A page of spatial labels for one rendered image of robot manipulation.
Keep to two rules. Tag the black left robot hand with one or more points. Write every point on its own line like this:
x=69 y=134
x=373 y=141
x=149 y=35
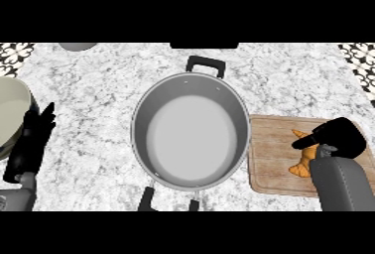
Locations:
x=29 y=139

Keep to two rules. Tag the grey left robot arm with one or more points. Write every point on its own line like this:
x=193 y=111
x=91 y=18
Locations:
x=19 y=195

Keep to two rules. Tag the golden brown croissant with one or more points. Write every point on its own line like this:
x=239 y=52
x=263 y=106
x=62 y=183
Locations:
x=304 y=165

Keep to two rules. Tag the pale green round dish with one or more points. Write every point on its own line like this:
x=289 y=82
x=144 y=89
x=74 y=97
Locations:
x=10 y=115

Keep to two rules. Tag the wooden cutting board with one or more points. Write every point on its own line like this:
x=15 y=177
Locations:
x=273 y=155

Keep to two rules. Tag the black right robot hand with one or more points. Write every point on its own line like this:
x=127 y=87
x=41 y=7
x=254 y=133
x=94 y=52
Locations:
x=341 y=135

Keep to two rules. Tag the grey round object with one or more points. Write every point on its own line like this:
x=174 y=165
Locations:
x=77 y=46

